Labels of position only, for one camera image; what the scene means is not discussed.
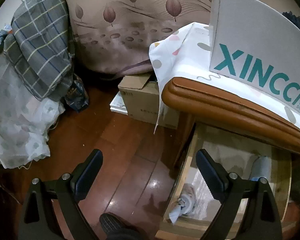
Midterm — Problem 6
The dark plaid slipper foot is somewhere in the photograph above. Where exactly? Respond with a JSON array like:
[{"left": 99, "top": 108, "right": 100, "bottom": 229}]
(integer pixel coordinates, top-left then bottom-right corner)
[{"left": 99, "top": 213, "right": 147, "bottom": 240}]

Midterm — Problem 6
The brown cardboard box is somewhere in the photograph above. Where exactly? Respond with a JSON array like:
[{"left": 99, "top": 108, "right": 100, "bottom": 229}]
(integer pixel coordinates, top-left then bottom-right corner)
[{"left": 118, "top": 73, "right": 179, "bottom": 129}]

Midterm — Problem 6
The white XINCCI shoe box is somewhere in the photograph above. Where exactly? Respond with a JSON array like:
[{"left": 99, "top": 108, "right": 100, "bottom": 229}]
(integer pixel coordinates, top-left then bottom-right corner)
[{"left": 209, "top": 0, "right": 300, "bottom": 113}]

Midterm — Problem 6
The white patterned table cloth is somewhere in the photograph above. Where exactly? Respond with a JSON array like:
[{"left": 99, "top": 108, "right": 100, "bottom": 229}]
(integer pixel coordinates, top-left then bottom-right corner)
[{"left": 149, "top": 23, "right": 300, "bottom": 129}]

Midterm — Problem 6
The beige leaf print bedsheet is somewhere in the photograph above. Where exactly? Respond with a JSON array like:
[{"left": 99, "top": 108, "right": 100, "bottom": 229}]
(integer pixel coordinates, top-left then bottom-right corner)
[{"left": 66, "top": 0, "right": 300, "bottom": 76}]

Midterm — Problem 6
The white patterned underwear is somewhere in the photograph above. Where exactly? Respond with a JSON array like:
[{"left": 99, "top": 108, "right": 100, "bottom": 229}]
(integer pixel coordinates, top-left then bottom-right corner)
[{"left": 168, "top": 183, "right": 197, "bottom": 224}]

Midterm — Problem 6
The dark blue printed bag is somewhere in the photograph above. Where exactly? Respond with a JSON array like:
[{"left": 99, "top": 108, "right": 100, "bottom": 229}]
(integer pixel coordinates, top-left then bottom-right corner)
[{"left": 64, "top": 74, "right": 89, "bottom": 112}]

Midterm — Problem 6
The white sheer dotted fabric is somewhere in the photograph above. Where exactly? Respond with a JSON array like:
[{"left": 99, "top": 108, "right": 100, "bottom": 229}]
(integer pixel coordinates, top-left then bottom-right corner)
[{"left": 0, "top": 53, "right": 64, "bottom": 168}]

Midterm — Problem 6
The dark navy underwear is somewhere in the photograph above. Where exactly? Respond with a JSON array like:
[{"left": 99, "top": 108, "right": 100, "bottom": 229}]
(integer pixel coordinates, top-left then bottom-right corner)
[{"left": 282, "top": 11, "right": 300, "bottom": 29}]

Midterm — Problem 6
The grey plaid blanket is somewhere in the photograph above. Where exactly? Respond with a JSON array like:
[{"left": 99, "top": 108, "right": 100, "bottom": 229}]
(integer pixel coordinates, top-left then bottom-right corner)
[{"left": 4, "top": 0, "right": 74, "bottom": 101}]

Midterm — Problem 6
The brown wooden nightstand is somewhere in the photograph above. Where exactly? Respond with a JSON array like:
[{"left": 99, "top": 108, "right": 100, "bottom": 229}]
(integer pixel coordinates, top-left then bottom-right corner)
[{"left": 156, "top": 77, "right": 300, "bottom": 239}]

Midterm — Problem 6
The light wooden drawer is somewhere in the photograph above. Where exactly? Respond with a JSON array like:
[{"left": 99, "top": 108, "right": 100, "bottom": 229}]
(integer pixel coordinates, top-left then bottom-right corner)
[{"left": 158, "top": 124, "right": 292, "bottom": 238}]

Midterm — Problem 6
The white flat box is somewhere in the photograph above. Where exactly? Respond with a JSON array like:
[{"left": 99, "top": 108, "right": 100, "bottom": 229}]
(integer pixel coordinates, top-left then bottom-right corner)
[{"left": 110, "top": 92, "right": 128, "bottom": 115}]

